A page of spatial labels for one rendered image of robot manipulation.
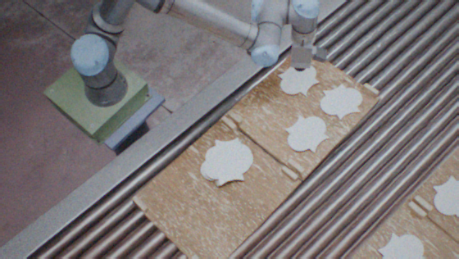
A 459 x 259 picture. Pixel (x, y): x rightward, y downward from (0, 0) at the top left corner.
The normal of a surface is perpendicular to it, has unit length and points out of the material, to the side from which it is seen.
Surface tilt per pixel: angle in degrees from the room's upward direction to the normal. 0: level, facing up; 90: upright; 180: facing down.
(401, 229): 0
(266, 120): 0
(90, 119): 2
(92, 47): 9
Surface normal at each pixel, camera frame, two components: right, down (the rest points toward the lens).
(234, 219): -0.06, -0.49
